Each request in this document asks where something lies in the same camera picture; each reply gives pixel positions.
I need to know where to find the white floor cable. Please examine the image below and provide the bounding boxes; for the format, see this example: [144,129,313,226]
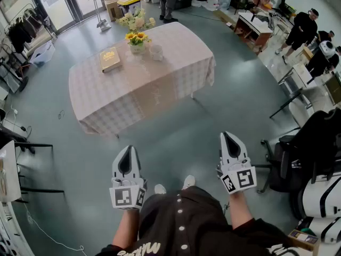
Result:
[25,204,87,256]

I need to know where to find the person's black buttoned jacket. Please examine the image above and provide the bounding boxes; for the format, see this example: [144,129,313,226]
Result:
[95,187,302,256]

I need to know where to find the white case with black stripes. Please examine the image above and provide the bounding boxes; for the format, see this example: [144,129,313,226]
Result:
[301,176,341,220]

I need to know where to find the gold hardcover book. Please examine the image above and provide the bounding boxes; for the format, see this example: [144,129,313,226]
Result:
[99,46,123,74]

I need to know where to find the white table with black frame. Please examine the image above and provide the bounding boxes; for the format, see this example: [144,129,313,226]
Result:
[0,140,66,204]

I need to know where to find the small brown printed box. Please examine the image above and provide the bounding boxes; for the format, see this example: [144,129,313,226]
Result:
[287,229,320,252]

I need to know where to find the person's left forearm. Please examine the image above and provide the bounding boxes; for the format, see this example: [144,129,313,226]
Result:
[111,208,141,249]

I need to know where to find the white plastic chair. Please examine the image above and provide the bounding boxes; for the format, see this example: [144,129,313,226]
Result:
[289,86,328,129]

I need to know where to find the brown cardboard box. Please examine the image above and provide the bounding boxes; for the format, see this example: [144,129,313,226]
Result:
[103,0,127,22]

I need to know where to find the pale artificial flower bouquet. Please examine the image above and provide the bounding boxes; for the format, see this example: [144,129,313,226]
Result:
[115,8,157,33]

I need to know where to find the person's right white shoe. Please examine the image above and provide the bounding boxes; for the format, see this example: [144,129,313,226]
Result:
[182,174,196,191]

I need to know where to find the black bin with yellow lid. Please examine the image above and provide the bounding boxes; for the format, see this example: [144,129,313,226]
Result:
[117,0,144,17]

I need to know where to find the beige table runner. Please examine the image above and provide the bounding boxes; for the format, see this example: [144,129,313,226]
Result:
[105,33,178,124]

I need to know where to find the black wheeled cart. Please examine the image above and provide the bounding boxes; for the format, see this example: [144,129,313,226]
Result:
[0,44,29,94]

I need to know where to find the white plastic storage box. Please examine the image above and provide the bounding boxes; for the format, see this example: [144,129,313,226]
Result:
[29,41,56,68]

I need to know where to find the clothes rack with dark clothes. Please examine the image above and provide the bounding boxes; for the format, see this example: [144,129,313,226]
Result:
[5,8,48,54]

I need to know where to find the glass door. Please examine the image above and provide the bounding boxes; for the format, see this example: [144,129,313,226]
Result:
[26,0,104,34]

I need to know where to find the white cup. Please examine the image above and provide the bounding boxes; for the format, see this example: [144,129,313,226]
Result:
[149,44,164,61]

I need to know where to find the white rack with equipment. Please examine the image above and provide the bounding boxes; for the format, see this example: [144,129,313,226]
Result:
[0,204,27,256]

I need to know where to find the sunflowers in white pot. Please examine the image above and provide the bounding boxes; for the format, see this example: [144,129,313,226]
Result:
[125,31,152,55]

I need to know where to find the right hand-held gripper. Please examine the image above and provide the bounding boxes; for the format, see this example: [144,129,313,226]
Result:
[217,131,257,195]

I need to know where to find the grey dustpan with long handle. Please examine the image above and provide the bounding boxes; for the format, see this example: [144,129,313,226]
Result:
[87,0,112,32]

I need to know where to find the wooden cabinet with white top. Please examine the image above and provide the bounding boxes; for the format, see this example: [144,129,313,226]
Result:
[233,11,274,55]

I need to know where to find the black office chair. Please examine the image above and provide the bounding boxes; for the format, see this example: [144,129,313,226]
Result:
[261,110,341,194]

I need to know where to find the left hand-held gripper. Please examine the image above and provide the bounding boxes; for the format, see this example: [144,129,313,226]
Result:
[109,145,148,210]

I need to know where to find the person's right forearm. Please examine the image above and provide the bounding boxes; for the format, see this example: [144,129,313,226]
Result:
[229,190,254,230]

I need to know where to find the black bag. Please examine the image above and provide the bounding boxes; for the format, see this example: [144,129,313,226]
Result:
[0,128,35,154]

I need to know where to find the table with checked tablecloth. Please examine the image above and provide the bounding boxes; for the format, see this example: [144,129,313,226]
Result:
[68,21,216,139]

